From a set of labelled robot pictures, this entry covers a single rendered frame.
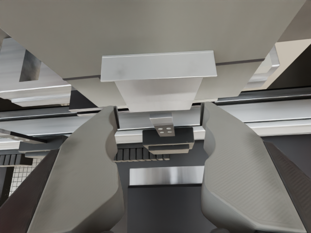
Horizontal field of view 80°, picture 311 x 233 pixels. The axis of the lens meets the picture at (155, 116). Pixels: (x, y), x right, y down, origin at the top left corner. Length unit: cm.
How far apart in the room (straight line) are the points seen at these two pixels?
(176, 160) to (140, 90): 56
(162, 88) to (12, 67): 23
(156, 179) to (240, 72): 15
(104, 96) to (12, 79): 16
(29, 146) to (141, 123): 29
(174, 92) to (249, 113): 34
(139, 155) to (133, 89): 45
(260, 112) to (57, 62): 47
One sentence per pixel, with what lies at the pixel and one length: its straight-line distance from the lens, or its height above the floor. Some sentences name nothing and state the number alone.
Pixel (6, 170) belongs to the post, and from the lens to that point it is 136.
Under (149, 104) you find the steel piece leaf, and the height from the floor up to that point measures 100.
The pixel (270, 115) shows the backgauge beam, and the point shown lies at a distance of 54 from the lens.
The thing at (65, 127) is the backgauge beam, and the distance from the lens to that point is 59.
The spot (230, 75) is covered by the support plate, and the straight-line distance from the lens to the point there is 20.
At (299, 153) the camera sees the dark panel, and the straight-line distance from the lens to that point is 85.
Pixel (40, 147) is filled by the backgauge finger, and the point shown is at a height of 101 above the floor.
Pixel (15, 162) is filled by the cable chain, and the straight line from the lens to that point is 85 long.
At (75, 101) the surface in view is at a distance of 28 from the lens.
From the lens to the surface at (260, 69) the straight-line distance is 27.
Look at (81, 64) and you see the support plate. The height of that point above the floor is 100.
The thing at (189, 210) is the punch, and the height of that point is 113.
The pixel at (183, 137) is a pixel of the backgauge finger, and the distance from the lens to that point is 43.
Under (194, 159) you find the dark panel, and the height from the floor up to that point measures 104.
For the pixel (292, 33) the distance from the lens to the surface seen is 40.
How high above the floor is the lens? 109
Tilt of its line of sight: 17 degrees down
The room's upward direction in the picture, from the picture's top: 178 degrees clockwise
